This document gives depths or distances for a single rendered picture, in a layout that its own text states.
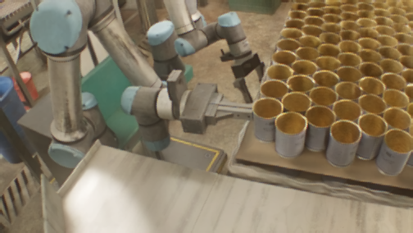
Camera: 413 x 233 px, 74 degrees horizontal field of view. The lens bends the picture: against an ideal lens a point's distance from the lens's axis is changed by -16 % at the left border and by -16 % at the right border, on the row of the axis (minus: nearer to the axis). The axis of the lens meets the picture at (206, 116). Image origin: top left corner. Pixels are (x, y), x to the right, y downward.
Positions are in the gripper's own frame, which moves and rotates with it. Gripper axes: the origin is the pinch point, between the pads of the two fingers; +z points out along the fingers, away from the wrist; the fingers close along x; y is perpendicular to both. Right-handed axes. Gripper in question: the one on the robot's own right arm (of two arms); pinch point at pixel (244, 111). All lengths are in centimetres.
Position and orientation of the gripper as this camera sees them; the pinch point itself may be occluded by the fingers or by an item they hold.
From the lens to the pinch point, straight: 73.6
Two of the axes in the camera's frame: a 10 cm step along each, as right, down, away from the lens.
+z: 9.5, 1.1, -3.1
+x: -2.9, 6.8, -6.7
